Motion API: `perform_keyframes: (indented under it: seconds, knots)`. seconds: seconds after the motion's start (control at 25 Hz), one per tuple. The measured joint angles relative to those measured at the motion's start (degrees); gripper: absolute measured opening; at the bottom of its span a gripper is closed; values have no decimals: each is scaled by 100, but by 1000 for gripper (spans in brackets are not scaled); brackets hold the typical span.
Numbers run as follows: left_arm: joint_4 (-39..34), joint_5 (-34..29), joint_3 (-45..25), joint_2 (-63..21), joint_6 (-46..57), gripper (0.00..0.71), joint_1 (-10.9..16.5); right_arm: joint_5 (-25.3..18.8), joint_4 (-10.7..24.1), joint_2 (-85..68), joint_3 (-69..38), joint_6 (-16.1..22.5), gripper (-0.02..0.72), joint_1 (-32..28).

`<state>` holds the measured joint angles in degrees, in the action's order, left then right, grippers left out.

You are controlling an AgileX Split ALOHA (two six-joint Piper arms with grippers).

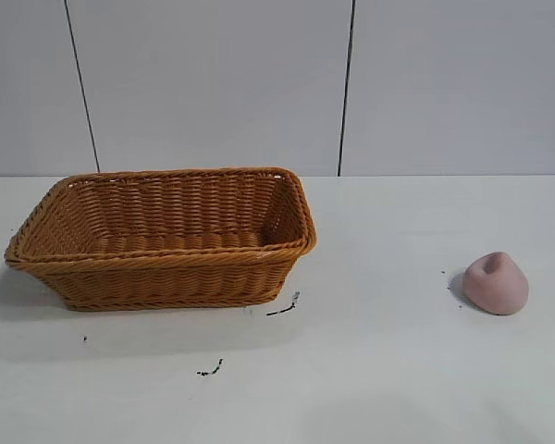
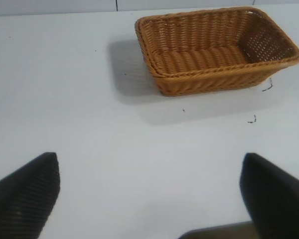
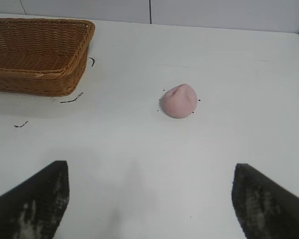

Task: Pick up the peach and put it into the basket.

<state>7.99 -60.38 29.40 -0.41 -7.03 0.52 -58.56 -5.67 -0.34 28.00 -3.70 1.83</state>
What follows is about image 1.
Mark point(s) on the pink peach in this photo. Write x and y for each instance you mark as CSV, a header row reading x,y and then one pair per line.
x,y
497,289

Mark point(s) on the brown woven wicker basket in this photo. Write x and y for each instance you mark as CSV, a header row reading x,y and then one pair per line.
x,y
166,273

